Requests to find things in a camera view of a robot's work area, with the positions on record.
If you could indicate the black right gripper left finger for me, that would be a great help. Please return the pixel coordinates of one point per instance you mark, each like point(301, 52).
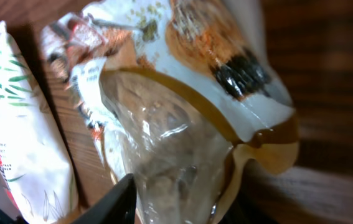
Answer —
point(118, 206)

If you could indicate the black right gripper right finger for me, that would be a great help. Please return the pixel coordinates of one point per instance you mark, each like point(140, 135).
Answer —
point(244, 212)

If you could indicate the brown white snack bag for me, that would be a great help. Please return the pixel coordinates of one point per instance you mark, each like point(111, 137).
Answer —
point(178, 93)

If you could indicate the white Pantene tube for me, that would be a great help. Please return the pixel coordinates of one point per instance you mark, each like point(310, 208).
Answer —
point(37, 167)

